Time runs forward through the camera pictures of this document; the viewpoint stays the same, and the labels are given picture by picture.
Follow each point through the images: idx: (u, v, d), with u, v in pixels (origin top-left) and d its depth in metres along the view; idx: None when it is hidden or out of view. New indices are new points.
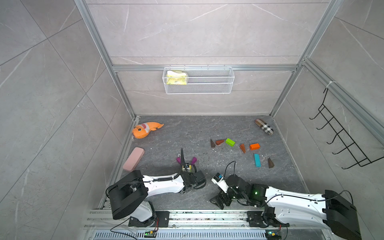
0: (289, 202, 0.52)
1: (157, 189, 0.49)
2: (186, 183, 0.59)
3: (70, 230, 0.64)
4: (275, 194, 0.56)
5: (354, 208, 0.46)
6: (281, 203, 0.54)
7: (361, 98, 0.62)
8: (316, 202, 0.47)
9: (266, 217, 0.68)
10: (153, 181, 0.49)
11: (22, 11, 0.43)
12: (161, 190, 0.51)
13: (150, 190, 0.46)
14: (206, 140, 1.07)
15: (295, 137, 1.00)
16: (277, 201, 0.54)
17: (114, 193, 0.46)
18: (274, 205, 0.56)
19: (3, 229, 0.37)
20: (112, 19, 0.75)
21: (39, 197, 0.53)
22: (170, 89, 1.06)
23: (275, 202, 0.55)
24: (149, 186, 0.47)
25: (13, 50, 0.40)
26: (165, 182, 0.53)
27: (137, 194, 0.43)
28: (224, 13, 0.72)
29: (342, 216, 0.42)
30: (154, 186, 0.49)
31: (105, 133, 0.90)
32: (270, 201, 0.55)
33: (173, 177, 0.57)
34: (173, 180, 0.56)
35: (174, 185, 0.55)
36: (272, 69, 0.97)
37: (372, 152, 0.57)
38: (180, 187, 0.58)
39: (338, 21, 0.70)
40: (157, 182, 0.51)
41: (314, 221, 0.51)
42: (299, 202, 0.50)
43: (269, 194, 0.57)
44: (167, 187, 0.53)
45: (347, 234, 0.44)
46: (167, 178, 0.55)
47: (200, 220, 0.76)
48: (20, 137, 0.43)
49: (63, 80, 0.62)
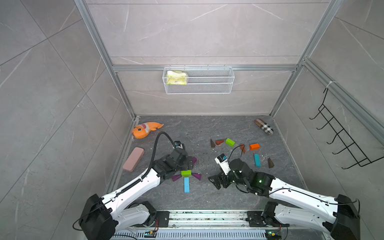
0: (295, 198, 0.49)
1: (128, 200, 0.46)
2: (161, 172, 0.54)
3: (70, 230, 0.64)
4: (282, 187, 0.52)
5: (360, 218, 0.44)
6: (286, 196, 0.51)
7: (361, 98, 0.62)
8: (327, 204, 0.44)
9: (266, 217, 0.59)
10: (116, 196, 0.45)
11: (22, 11, 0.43)
12: (133, 197, 0.47)
13: (119, 206, 0.43)
14: (206, 140, 1.07)
15: (295, 137, 1.00)
16: (283, 195, 0.51)
17: (85, 224, 0.43)
18: (278, 198, 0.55)
19: (3, 229, 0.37)
20: (112, 19, 0.75)
21: (39, 197, 0.53)
22: (170, 89, 1.06)
23: (280, 195, 0.52)
24: (113, 203, 0.43)
25: (13, 50, 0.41)
26: (132, 189, 0.47)
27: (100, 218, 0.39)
28: (224, 13, 0.72)
29: (355, 226, 0.40)
30: (120, 199, 0.44)
31: (105, 133, 0.90)
32: (272, 194, 0.53)
33: (141, 177, 0.51)
34: (143, 180, 0.50)
35: (147, 183, 0.50)
36: (272, 69, 0.97)
37: (372, 152, 0.57)
38: (155, 182, 0.53)
39: (338, 21, 0.70)
40: (122, 194, 0.45)
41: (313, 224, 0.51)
42: (304, 200, 0.47)
43: (275, 186, 0.53)
44: (137, 191, 0.48)
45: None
46: (134, 182, 0.49)
47: (200, 220, 0.76)
48: (21, 137, 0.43)
49: (63, 80, 0.62)
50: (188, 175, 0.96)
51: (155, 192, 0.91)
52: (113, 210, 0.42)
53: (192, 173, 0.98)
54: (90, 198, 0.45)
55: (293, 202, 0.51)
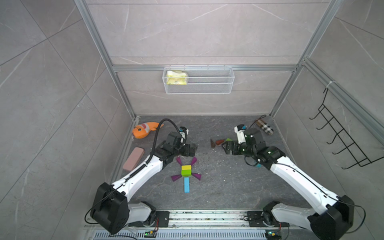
0: (295, 179, 0.48)
1: (137, 184, 0.48)
2: (162, 157, 0.57)
3: (70, 230, 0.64)
4: (288, 164, 0.51)
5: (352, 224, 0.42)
6: (285, 174, 0.50)
7: (361, 98, 0.62)
8: (325, 195, 0.42)
9: (265, 212, 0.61)
10: (126, 181, 0.46)
11: (22, 11, 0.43)
12: (142, 181, 0.50)
13: (130, 191, 0.45)
14: (206, 140, 1.07)
15: (295, 137, 1.00)
16: (285, 171, 0.50)
17: (100, 213, 0.43)
18: (278, 173, 0.53)
19: (3, 229, 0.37)
20: (112, 19, 0.75)
21: (39, 197, 0.53)
22: (170, 88, 1.06)
23: (281, 171, 0.51)
24: (125, 187, 0.45)
25: (13, 50, 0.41)
26: (140, 173, 0.50)
27: (117, 202, 0.40)
28: (224, 13, 0.72)
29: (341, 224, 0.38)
30: (130, 184, 0.46)
31: (105, 133, 0.90)
32: (275, 168, 0.53)
33: (146, 162, 0.54)
34: (148, 165, 0.53)
35: (152, 167, 0.53)
36: (272, 70, 0.97)
37: (372, 152, 0.57)
38: (159, 166, 0.56)
39: (338, 21, 0.70)
40: (131, 179, 0.47)
41: (300, 219, 0.52)
42: (304, 185, 0.46)
43: (282, 161, 0.52)
44: (145, 176, 0.50)
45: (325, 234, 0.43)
46: (140, 168, 0.51)
47: (200, 220, 0.76)
48: (21, 137, 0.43)
49: (63, 80, 0.62)
50: (188, 175, 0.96)
51: (155, 192, 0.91)
52: (126, 194, 0.43)
53: (192, 173, 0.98)
54: (101, 186, 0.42)
55: (290, 182, 0.50)
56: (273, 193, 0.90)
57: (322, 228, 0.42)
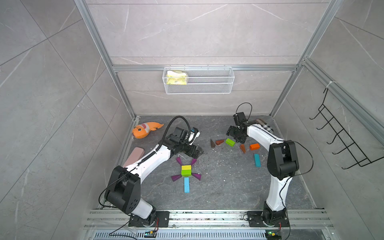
0: (259, 134, 0.65)
1: (148, 169, 0.50)
2: (171, 146, 0.60)
3: (70, 229, 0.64)
4: (257, 126, 0.70)
5: (295, 162, 0.55)
6: (254, 132, 0.69)
7: (361, 98, 0.62)
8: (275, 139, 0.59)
9: (264, 210, 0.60)
10: (139, 165, 0.49)
11: (22, 11, 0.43)
12: (152, 167, 0.52)
13: (142, 173, 0.47)
14: (206, 140, 1.07)
15: (296, 137, 1.00)
16: (254, 130, 0.68)
17: (114, 195, 0.46)
18: (251, 133, 0.71)
19: (3, 229, 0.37)
20: (112, 20, 0.76)
21: (39, 197, 0.53)
22: (170, 89, 1.06)
23: (253, 131, 0.69)
24: (138, 170, 0.47)
25: (13, 50, 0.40)
26: (151, 158, 0.53)
27: (131, 183, 0.43)
28: (224, 13, 0.72)
29: (281, 156, 0.54)
30: (142, 167, 0.49)
31: (105, 133, 0.90)
32: (248, 131, 0.72)
33: (155, 149, 0.58)
34: (157, 152, 0.56)
35: (161, 155, 0.56)
36: (272, 70, 0.97)
37: (372, 152, 0.57)
38: (167, 155, 0.59)
39: (338, 21, 0.70)
40: (143, 163, 0.50)
41: (278, 201, 0.62)
42: (263, 136, 0.63)
43: (254, 125, 0.71)
44: (155, 162, 0.53)
45: (273, 168, 0.57)
46: (150, 154, 0.54)
47: (200, 220, 0.76)
48: (21, 137, 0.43)
49: (63, 80, 0.62)
50: (188, 175, 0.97)
51: (155, 192, 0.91)
52: (140, 175, 0.46)
53: (192, 173, 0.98)
54: (114, 169, 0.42)
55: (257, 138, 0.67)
56: None
57: (270, 162, 0.58)
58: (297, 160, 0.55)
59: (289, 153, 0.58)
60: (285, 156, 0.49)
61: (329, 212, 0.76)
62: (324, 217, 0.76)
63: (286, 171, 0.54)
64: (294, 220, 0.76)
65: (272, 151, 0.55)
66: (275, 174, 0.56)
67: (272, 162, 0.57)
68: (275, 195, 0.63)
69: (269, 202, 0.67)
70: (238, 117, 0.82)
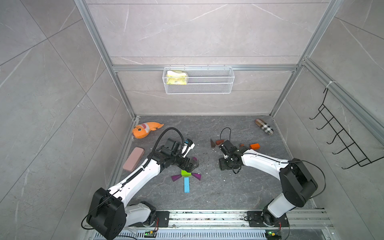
0: (257, 161, 0.58)
1: (133, 189, 0.47)
2: (160, 161, 0.57)
3: (70, 229, 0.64)
4: (251, 153, 0.63)
5: (313, 182, 0.48)
6: (254, 163, 0.60)
7: (361, 98, 0.62)
8: (279, 163, 0.52)
9: (265, 213, 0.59)
10: (123, 186, 0.46)
11: (22, 11, 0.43)
12: (139, 186, 0.49)
13: (126, 196, 0.44)
14: (206, 140, 1.07)
15: (296, 137, 1.00)
16: (251, 159, 0.61)
17: (96, 219, 0.43)
18: (248, 162, 0.63)
19: (3, 229, 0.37)
20: (112, 19, 0.75)
21: (39, 197, 0.53)
22: (170, 89, 1.06)
23: (249, 159, 0.62)
24: (122, 193, 0.44)
25: (12, 50, 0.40)
26: (137, 177, 0.49)
27: (114, 208, 0.40)
28: (224, 13, 0.72)
29: (297, 181, 0.46)
30: (127, 188, 0.46)
31: (105, 133, 0.90)
32: (243, 160, 0.64)
33: (143, 166, 0.54)
34: (145, 169, 0.52)
35: (148, 172, 0.52)
36: (273, 70, 0.97)
37: (372, 152, 0.57)
38: (157, 170, 0.55)
39: (338, 21, 0.70)
40: (128, 183, 0.47)
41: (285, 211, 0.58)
42: (264, 163, 0.55)
43: (247, 151, 0.64)
44: (142, 179, 0.50)
45: (292, 196, 0.48)
46: (137, 172, 0.51)
47: (200, 220, 0.76)
48: (20, 137, 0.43)
49: (63, 80, 0.62)
50: (188, 175, 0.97)
51: (155, 192, 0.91)
52: (123, 199, 0.43)
53: (192, 173, 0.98)
54: (97, 191, 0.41)
55: (258, 166, 0.59)
56: (273, 193, 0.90)
57: (287, 191, 0.48)
58: (312, 179, 0.48)
59: (301, 174, 0.51)
60: (298, 178, 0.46)
61: (329, 212, 0.76)
62: (324, 217, 0.76)
63: (308, 195, 0.45)
64: (294, 220, 0.76)
65: (284, 178, 0.47)
66: (297, 203, 0.47)
67: (289, 190, 0.47)
68: (284, 208, 0.57)
69: (273, 209, 0.64)
70: (225, 147, 0.75)
